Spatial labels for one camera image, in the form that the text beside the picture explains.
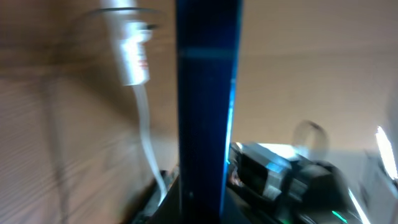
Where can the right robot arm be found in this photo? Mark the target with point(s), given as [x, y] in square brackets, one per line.
[272, 183]

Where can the white power strip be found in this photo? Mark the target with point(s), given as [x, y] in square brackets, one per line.
[128, 36]

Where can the blue-screen Galaxy smartphone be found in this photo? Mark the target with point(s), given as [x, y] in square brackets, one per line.
[207, 33]

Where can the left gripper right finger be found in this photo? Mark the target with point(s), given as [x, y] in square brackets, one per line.
[236, 211]

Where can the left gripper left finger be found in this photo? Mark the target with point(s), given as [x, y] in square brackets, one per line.
[168, 212]

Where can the ceiling light fixture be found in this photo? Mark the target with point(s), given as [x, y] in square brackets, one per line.
[386, 153]

